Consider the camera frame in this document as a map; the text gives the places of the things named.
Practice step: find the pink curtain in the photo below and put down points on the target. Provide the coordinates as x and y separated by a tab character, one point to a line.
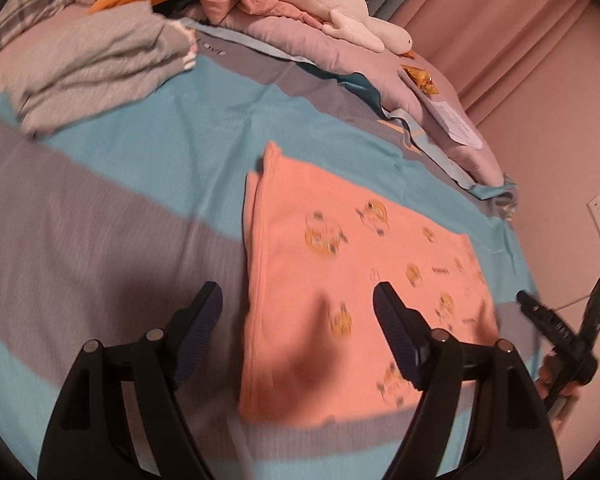
480	35

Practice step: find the person's right hand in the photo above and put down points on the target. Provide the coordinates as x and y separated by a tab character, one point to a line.
570	400

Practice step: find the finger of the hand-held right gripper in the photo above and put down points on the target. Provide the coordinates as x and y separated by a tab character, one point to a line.
537	312

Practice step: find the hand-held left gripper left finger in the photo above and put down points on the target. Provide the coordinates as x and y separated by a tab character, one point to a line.
200	325

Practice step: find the white paper sheet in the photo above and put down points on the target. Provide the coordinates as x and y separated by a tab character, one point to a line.
455	120

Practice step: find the yellow crinkled packet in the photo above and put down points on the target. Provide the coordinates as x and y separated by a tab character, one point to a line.
420	77

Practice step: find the blue and grey bedsheet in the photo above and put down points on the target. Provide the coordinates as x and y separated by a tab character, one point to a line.
130	160

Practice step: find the mauve quilt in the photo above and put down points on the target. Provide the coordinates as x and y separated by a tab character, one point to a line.
340	55

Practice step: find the grey knit sweater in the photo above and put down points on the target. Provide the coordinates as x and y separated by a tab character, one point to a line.
95	60

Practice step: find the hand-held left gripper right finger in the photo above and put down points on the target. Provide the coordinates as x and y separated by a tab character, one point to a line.
397	330

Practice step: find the pink duck print baby garment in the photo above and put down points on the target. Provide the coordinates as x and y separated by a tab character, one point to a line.
305	285

